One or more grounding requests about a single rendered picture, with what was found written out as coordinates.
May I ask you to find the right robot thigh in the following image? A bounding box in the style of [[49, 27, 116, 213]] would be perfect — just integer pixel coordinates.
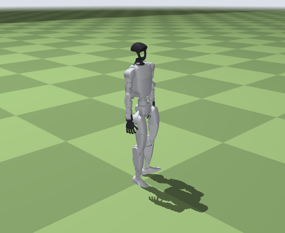
[[132, 111, 147, 154]]

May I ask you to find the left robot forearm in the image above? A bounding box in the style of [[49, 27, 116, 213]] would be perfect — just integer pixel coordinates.
[[148, 88, 155, 105]]

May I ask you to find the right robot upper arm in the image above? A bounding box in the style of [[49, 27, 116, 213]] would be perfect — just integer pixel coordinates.
[[124, 68, 135, 99]]

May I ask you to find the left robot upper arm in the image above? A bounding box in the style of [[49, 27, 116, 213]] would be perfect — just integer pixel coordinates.
[[148, 62, 156, 89]]

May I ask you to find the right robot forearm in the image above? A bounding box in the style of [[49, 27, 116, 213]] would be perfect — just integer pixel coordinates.
[[125, 93, 132, 120]]

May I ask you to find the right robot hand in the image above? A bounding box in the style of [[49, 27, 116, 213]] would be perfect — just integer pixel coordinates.
[[126, 114, 138, 134]]

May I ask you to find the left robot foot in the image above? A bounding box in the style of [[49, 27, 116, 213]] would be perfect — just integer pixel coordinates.
[[142, 166, 161, 175]]

